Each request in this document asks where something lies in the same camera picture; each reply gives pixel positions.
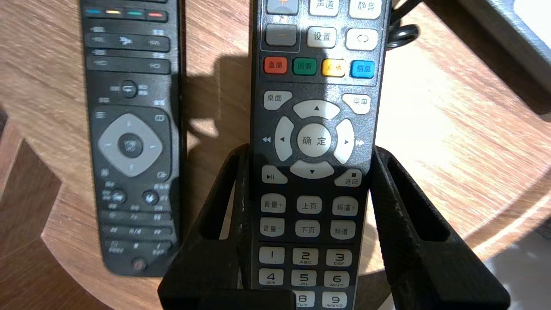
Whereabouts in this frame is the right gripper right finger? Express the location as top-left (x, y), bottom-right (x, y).
top-left (370, 146), bottom-right (511, 310)

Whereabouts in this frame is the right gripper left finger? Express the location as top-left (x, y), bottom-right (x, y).
top-left (157, 144), bottom-right (252, 310)

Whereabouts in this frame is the black Philips remote control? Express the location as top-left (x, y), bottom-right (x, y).
top-left (80, 0), bottom-right (181, 277)

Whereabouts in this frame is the black remote with grey buttons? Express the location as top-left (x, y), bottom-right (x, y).
top-left (250, 0), bottom-right (390, 310)

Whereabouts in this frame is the round wooden bedside table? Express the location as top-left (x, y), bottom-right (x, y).
top-left (0, 0), bottom-right (551, 310)

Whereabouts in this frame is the black and white desk telephone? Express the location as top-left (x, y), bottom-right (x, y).
top-left (456, 0), bottom-right (551, 82)

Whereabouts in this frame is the black coiled phone cord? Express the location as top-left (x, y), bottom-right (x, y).
top-left (385, 0), bottom-right (424, 50)

